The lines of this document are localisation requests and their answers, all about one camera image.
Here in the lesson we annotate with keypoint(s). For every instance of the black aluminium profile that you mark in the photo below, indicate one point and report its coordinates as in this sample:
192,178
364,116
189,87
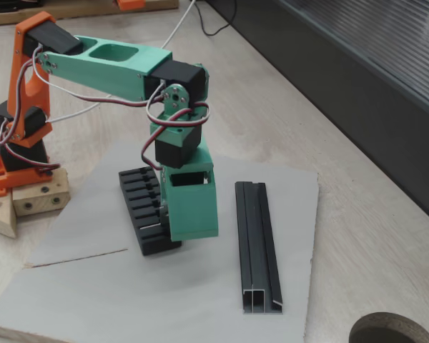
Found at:
257,250

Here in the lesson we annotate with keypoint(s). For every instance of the wooden batten with screws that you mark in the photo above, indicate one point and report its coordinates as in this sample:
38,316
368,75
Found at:
39,203

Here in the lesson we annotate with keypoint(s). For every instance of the orange printed part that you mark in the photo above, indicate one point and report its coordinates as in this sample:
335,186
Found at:
130,4

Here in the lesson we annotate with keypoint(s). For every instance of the wooden base plank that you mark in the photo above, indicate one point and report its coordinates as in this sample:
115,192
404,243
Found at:
0,218

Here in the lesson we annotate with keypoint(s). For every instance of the black motor block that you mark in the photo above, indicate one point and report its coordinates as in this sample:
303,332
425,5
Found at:
19,5

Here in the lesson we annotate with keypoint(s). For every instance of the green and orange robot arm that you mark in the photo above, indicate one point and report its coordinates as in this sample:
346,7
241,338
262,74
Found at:
111,75

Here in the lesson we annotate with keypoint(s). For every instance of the grey chipboard panel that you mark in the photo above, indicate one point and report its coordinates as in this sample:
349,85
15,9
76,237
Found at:
128,296

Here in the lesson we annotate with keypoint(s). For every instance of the black slotted holder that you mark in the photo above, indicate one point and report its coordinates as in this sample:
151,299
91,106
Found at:
148,246

